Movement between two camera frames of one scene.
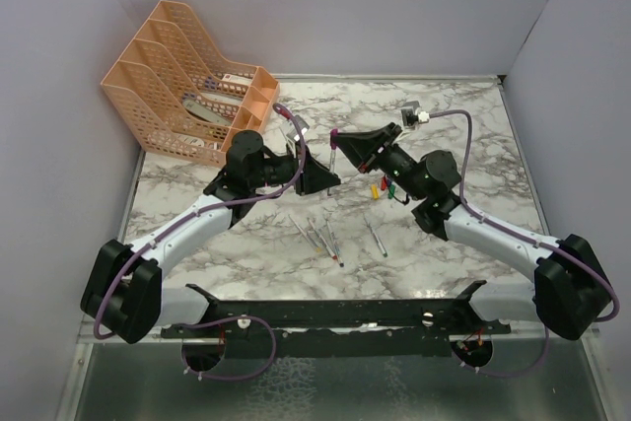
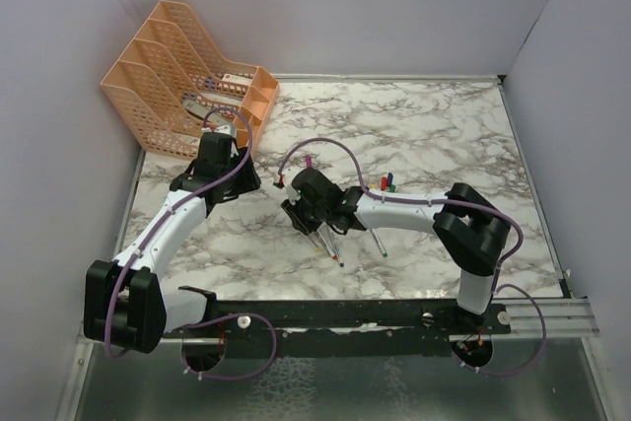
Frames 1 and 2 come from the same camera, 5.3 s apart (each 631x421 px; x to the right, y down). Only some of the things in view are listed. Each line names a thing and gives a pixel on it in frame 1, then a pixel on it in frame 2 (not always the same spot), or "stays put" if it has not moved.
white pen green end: (383, 249) stays put
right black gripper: (362, 148) to (293, 209)
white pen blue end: (335, 246) stays put
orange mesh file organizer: (181, 93) stays put
